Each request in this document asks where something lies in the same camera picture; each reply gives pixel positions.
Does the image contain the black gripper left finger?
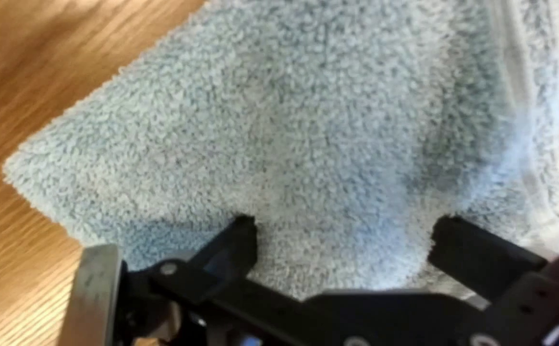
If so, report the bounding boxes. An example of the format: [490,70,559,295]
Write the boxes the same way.
[152,215,257,301]

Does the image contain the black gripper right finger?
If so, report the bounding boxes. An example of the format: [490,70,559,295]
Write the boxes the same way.
[428,217,548,299]

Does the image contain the light blue cloth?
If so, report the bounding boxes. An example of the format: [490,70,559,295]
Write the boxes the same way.
[4,0,559,295]

